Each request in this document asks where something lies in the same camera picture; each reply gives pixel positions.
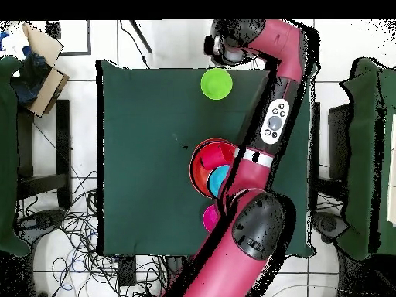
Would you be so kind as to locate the small blue ribbed bowl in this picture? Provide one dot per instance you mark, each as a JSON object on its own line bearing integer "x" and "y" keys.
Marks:
{"x": 218, "y": 179}

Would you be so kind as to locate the red cup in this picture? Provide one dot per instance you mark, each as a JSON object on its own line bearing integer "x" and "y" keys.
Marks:
{"x": 213, "y": 157}

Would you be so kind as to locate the black tripod leg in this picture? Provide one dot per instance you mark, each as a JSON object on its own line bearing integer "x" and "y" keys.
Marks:
{"x": 140, "y": 36}

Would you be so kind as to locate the green cloth side table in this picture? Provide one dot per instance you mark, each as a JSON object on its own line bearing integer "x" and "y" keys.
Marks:
{"x": 7, "y": 154}
{"x": 371, "y": 154}

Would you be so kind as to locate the pink bowl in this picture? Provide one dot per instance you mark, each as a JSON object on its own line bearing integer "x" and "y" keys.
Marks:
{"x": 211, "y": 218}

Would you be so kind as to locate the black metal frame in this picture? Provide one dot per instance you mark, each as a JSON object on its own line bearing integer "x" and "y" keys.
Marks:
{"x": 88, "y": 37}

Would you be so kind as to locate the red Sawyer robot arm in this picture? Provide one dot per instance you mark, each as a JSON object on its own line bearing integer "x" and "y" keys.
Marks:
{"x": 241, "y": 232}

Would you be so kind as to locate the black stand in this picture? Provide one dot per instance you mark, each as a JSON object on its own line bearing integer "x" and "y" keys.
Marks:
{"x": 63, "y": 139}

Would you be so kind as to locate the cardboard box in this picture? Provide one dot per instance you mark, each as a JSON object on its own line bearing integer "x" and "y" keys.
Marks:
{"x": 46, "y": 92}

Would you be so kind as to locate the orange bowl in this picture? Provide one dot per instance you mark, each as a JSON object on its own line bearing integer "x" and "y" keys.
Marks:
{"x": 198, "y": 176}
{"x": 216, "y": 139}

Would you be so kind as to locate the dark green tablecloth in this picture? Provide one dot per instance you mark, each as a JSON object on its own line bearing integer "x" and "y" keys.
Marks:
{"x": 139, "y": 123}

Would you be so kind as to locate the dark blue cloth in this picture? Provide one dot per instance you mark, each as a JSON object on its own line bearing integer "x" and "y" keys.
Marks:
{"x": 31, "y": 77}

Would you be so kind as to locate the small green bowl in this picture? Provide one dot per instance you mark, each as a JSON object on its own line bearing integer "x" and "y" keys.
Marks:
{"x": 216, "y": 84}

